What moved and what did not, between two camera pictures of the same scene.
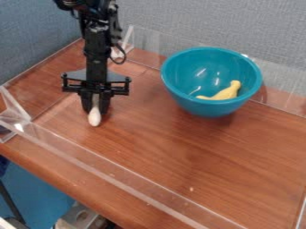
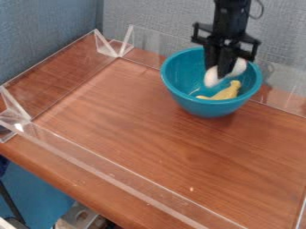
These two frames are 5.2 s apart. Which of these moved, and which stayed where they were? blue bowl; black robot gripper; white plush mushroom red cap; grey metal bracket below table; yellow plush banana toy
Moved: black robot gripper; white plush mushroom red cap
Stayed: grey metal bracket below table; yellow plush banana toy; blue bowl
